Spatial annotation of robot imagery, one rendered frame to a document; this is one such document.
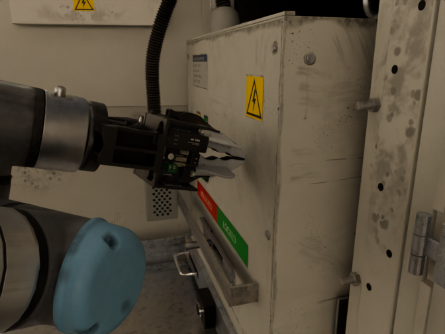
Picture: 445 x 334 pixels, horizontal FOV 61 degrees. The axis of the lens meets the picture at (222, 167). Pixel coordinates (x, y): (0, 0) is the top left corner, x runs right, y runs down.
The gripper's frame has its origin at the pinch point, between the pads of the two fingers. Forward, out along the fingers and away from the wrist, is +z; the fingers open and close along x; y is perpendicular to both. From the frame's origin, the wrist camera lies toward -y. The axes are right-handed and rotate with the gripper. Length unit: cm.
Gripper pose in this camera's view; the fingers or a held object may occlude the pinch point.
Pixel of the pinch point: (233, 156)
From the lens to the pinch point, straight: 50.8
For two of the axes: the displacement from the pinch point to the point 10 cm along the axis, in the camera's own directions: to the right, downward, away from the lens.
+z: 8.2, 1.1, 5.5
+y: 5.2, 2.3, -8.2
